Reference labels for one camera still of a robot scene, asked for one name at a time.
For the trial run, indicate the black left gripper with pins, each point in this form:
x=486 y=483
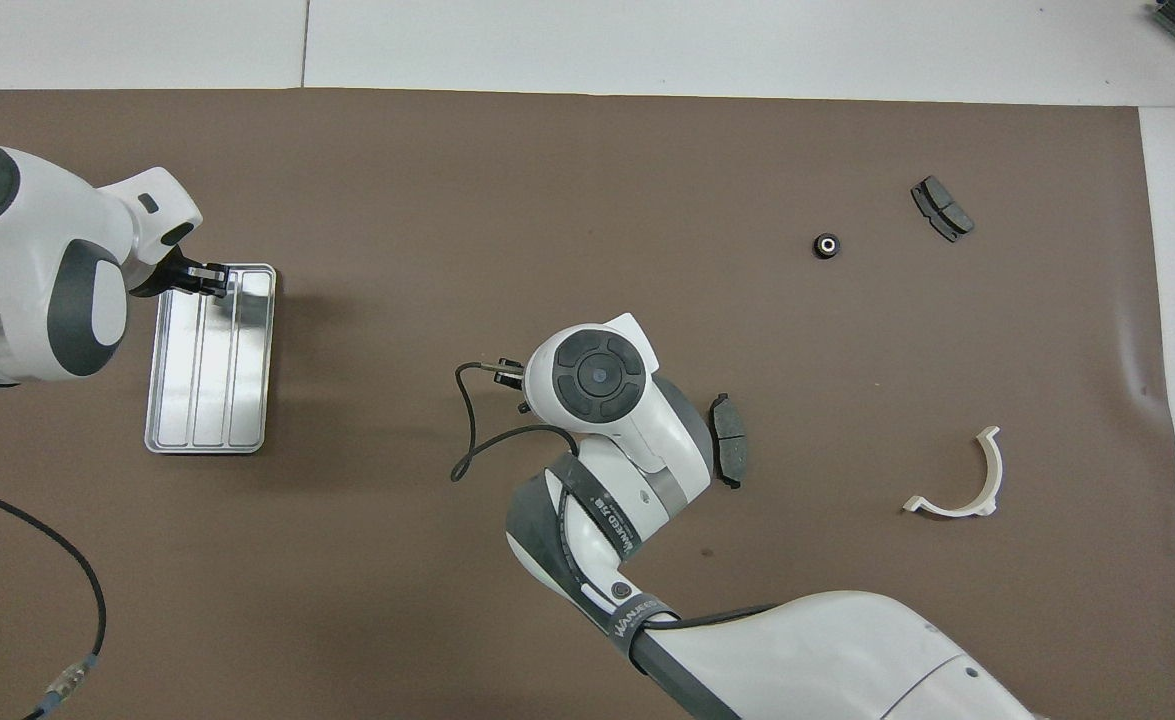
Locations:
x=162 y=275

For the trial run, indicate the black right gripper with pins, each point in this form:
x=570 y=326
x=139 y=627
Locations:
x=522 y=392

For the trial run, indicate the large black bearing gear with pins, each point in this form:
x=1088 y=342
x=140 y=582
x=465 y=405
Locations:
x=825 y=245

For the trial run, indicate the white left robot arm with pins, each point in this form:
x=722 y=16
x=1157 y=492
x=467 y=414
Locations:
x=27 y=260

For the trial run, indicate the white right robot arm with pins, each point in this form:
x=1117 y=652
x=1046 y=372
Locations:
x=627 y=420

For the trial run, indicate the silver metal tray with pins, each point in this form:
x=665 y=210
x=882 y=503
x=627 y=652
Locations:
x=212 y=370

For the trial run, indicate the brown table mat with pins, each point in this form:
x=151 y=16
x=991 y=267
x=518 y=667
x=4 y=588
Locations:
x=547 y=200

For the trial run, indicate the long dark brake pad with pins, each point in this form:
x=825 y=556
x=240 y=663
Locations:
x=729 y=440

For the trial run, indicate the white curved plastic clip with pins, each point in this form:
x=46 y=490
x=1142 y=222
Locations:
x=952 y=508

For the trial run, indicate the short dark brake pad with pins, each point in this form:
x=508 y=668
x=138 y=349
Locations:
x=942 y=208

